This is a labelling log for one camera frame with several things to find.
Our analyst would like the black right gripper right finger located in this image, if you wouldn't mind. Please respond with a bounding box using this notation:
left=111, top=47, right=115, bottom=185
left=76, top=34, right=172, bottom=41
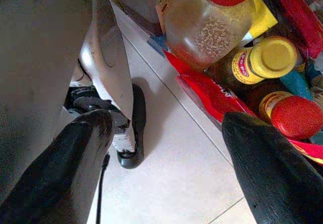
left=221, top=111, right=323, bottom=224

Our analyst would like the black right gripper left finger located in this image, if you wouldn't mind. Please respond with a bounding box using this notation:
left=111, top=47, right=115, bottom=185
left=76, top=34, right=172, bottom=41
left=0, top=109, right=114, bottom=224

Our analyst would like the yellow-labelled bottle with red lid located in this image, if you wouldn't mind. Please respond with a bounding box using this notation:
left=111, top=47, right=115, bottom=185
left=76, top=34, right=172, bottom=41
left=258, top=90, right=323, bottom=140

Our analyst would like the teal packet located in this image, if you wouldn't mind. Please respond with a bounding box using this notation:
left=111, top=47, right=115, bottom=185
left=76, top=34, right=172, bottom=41
left=280, top=69, right=315, bottom=101

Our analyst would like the black robot foot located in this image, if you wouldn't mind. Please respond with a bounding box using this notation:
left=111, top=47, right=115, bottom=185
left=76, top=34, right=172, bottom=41
left=117, top=84, right=147, bottom=170

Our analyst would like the red grocery bag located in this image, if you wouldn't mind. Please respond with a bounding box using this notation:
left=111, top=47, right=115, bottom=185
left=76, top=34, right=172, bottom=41
left=163, top=0, right=323, bottom=166

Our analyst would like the dark bottle with yellow lid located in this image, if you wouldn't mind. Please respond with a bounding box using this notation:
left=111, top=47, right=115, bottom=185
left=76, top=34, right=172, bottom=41
left=209, top=36, right=298, bottom=88

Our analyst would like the yellow packet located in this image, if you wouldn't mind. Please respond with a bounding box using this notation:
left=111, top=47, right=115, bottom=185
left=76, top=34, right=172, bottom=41
left=242, top=0, right=278, bottom=45

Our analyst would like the clear jar with red lid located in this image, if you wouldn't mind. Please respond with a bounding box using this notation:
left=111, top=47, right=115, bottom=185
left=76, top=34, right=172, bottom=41
left=161, top=0, right=260, bottom=70

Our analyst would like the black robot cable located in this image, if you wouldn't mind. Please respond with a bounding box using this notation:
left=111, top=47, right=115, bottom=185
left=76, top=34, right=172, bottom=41
left=95, top=153, right=111, bottom=224

